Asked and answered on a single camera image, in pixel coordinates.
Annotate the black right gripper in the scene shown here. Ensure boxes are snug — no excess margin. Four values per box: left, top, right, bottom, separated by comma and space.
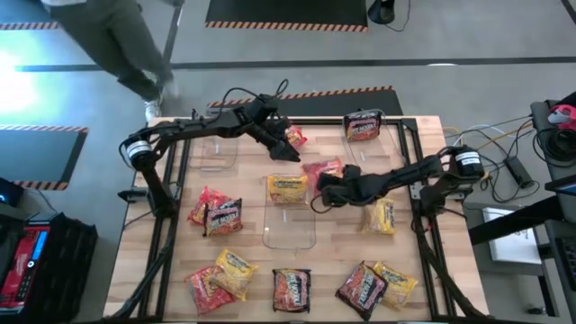
317, 173, 377, 207

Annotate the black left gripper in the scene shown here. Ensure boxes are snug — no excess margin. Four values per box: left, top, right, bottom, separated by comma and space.
247, 114, 302, 162

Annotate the red Maruchan noodle pack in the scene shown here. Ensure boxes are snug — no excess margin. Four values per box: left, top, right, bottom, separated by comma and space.
187, 186, 233, 226
184, 265, 235, 315
283, 124, 310, 149
301, 157, 346, 186

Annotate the clear plastic bin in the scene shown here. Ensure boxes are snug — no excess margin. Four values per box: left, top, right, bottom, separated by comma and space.
191, 107, 242, 173
262, 173, 318, 252
342, 107, 409, 175

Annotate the black Maruchan fire noodle pack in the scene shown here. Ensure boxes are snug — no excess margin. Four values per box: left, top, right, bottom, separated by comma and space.
335, 260, 389, 321
343, 110, 383, 143
272, 268, 312, 314
202, 197, 244, 238

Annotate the black hazard-striped floor mat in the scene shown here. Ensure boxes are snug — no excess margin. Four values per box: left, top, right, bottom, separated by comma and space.
0, 0, 62, 31
205, 0, 369, 33
0, 124, 90, 191
207, 85, 405, 119

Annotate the black round stand base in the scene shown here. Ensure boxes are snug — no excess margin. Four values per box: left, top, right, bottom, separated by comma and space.
367, 0, 397, 25

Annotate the black power brick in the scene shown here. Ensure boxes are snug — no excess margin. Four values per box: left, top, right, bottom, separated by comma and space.
503, 155, 536, 189

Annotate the black desk beam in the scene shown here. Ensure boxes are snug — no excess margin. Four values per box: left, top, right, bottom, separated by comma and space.
467, 193, 576, 247

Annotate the white sheet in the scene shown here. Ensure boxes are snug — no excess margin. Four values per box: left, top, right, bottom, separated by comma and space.
481, 206, 544, 266

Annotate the person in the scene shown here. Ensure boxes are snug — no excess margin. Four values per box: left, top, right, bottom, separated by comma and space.
39, 0, 181, 123

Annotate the black equipment cart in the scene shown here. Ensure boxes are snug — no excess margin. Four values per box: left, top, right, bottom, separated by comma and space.
529, 92, 576, 181

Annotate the red and white gadget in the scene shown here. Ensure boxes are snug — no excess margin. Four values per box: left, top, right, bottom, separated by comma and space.
547, 103, 576, 132

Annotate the red and black equipment case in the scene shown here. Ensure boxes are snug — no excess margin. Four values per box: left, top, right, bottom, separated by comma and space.
0, 211, 99, 323

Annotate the black device with blue light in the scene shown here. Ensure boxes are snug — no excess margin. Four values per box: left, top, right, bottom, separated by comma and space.
0, 177, 26, 208

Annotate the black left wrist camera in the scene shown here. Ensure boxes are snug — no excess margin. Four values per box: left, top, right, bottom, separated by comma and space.
245, 93, 280, 119

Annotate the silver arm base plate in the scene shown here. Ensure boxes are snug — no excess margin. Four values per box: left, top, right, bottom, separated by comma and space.
407, 179, 465, 203

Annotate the coiled black cable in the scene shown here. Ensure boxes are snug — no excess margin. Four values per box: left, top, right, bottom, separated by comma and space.
533, 128, 576, 170

